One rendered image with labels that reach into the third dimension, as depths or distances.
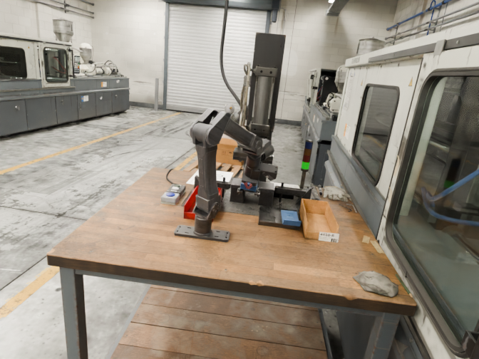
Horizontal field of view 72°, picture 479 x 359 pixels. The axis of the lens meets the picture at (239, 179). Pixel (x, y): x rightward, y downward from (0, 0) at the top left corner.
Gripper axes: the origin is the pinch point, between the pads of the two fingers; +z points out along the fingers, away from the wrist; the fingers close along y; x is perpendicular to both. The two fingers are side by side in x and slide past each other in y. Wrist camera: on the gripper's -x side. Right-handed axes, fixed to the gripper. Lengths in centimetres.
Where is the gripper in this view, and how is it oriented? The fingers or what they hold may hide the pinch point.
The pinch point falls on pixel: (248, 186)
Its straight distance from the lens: 144.9
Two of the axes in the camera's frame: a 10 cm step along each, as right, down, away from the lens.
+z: -1.1, 6.6, 7.4
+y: 1.7, -7.2, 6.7
